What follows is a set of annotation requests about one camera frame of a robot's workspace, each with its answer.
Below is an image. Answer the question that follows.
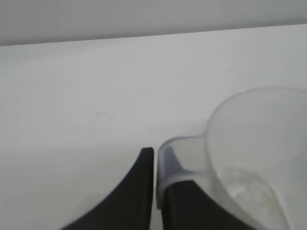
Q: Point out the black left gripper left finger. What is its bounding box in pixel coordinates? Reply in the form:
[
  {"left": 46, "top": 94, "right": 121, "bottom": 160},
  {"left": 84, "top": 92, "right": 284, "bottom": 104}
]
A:
[{"left": 59, "top": 147, "right": 155, "bottom": 230}]

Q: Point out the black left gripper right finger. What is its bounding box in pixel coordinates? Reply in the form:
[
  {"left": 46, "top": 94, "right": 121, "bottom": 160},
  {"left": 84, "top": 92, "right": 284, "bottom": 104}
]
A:
[{"left": 160, "top": 147, "right": 241, "bottom": 230}]

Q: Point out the clear plastic measuring cup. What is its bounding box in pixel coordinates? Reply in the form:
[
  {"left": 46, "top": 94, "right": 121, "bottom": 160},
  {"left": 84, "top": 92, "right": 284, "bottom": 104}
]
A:
[{"left": 155, "top": 86, "right": 307, "bottom": 230}]

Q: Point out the white tablecloth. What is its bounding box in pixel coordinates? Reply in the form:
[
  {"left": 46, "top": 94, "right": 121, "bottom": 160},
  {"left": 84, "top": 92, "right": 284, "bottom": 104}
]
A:
[{"left": 0, "top": 23, "right": 307, "bottom": 230}]

